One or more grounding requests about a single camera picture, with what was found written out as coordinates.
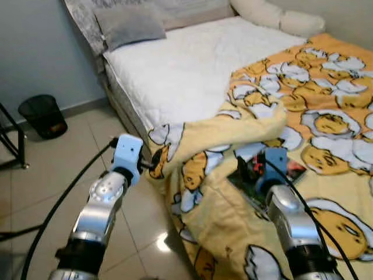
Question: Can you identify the dark book with red cover art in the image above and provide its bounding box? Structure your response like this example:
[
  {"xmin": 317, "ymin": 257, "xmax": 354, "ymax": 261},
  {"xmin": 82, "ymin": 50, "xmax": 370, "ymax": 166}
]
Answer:
[{"xmin": 227, "ymin": 153, "xmax": 307, "ymax": 205}]

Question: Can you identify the yellow cartoon egg blanket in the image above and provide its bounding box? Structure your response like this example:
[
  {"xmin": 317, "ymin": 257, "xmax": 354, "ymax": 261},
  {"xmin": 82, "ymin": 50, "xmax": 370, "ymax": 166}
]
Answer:
[{"xmin": 146, "ymin": 34, "xmax": 373, "ymax": 280}]

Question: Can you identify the grey plush pillow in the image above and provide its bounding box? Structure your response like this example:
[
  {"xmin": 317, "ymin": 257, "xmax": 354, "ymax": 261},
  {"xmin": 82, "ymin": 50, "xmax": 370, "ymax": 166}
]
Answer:
[{"xmin": 93, "ymin": 5, "xmax": 168, "ymax": 52}]

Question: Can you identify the white quilted mattress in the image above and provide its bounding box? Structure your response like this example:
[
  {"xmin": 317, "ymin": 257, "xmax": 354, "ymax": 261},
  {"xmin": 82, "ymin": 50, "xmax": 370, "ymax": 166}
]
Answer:
[{"xmin": 102, "ymin": 16, "xmax": 307, "ymax": 138}]

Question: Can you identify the black mesh waste bin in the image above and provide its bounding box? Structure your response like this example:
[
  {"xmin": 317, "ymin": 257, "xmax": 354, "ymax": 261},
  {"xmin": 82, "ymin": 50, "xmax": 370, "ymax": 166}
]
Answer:
[{"xmin": 17, "ymin": 94, "xmax": 68, "ymax": 139}]

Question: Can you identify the grey printed headboard cushion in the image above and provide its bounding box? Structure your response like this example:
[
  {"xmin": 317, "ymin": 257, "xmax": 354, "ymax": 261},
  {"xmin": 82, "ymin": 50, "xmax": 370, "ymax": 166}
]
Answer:
[{"xmin": 63, "ymin": 0, "xmax": 237, "ymax": 56}]

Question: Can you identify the beige bolster pillow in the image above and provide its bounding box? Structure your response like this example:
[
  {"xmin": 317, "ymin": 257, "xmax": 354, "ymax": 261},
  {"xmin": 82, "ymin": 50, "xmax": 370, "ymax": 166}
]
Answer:
[{"xmin": 230, "ymin": 0, "xmax": 326, "ymax": 39}]

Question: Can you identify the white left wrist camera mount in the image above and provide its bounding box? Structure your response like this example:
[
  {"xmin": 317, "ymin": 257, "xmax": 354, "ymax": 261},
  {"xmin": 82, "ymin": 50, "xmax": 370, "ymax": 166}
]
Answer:
[{"xmin": 111, "ymin": 134, "xmax": 145, "ymax": 184}]

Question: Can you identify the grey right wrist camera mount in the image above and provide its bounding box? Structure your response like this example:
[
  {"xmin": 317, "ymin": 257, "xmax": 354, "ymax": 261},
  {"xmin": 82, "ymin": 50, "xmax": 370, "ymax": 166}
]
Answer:
[{"xmin": 263, "ymin": 147, "xmax": 289, "ymax": 187}]

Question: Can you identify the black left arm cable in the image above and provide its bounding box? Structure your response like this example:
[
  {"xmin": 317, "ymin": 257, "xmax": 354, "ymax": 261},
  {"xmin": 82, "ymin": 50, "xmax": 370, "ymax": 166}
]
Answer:
[{"xmin": 20, "ymin": 139, "xmax": 117, "ymax": 280}]

